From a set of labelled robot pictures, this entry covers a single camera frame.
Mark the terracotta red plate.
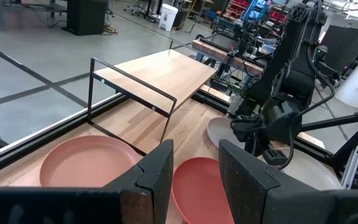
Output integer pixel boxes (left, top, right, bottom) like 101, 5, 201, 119
171, 157, 236, 224

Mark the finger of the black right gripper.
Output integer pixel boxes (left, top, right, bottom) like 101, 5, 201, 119
230, 114, 256, 126
231, 124, 260, 141

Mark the blue equipment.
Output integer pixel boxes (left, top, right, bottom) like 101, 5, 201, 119
241, 0, 270, 22

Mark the peach orange plate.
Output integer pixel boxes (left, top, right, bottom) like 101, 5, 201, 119
39, 134, 141, 188

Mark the black cabinet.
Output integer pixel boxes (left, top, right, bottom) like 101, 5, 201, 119
62, 0, 108, 36

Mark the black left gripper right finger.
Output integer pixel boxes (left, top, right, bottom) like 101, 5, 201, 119
218, 139, 358, 224

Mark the black waste bin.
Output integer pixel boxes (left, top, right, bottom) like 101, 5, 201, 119
172, 7, 191, 29

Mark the wooden shelf with black frame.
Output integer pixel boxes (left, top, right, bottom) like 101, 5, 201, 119
87, 49, 217, 156

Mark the black aluminium table frame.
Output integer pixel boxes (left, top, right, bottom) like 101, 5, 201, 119
0, 91, 358, 190

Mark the cream plate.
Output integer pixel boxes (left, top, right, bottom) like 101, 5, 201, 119
259, 146, 343, 191

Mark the grey-blue plate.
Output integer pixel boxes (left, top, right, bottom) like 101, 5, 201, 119
206, 117, 245, 149

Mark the red storage bin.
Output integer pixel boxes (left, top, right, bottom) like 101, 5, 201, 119
227, 0, 250, 16
268, 9, 288, 24

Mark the wooden workbench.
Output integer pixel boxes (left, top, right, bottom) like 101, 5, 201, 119
192, 39, 265, 77

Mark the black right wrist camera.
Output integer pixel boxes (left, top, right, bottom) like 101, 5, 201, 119
262, 148, 288, 166

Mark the white waste bin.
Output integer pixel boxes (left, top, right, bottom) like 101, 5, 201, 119
158, 3, 179, 32

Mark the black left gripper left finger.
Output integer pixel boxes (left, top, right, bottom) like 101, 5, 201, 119
0, 139, 174, 224

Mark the dark panel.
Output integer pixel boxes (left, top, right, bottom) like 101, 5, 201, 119
318, 24, 358, 75

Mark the silver bracket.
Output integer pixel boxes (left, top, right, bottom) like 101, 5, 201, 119
340, 145, 358, 190

